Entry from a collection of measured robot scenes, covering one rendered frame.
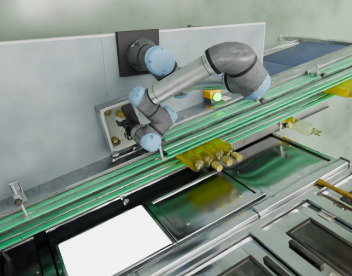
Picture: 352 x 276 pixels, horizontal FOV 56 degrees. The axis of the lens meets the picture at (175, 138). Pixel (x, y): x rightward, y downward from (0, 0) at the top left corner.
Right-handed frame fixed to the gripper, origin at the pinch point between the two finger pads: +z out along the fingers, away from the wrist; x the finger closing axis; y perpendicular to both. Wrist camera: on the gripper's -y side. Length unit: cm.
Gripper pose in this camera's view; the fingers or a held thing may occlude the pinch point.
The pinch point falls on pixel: (121, 115)
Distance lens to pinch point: 161.1
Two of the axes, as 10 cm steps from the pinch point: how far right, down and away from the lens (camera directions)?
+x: 8.6, -3.7, 3.6
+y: 1.8, 8.7, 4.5
